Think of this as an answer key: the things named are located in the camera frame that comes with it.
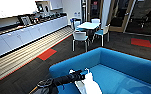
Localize black wall appliance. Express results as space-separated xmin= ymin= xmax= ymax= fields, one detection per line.
xmin=34 ymin=1 xmax=51 ymax=15

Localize white wall cabinets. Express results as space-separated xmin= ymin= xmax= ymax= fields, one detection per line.
xmin=0 ymin=0 xmax=64 ymax=21

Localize white shirt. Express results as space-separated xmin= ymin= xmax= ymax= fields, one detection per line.
xmin=73 ymin=70 xmax=104 ymax=94

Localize white kitchen counter cabinets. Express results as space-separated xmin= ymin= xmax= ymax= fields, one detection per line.
xmin=0 ymin=14 xmax=70 ymax=62

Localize wide wooden framed door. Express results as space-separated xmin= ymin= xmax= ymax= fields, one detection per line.
xmin=105 ymin=0 xmax=132 ymax=33

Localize white dining table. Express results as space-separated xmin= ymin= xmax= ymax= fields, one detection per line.
xmin=76 ymin=21 xmax=102 ymax=38

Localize black microwave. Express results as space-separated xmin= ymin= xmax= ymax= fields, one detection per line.
xmin=18 ymin=14 xmax=33 ymax=27

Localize blue sofa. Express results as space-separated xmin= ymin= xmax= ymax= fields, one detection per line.
xmin=48 ymin=46 xmax=151 ymax=94

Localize narrow wooden framed door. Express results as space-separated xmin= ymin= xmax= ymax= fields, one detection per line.
xmin=87 ymin=0 xmax=102 ymax=21

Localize white chair teal seat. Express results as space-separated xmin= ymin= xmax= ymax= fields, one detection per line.
xmin=92 ymin=23 xmax=112 ymax=47

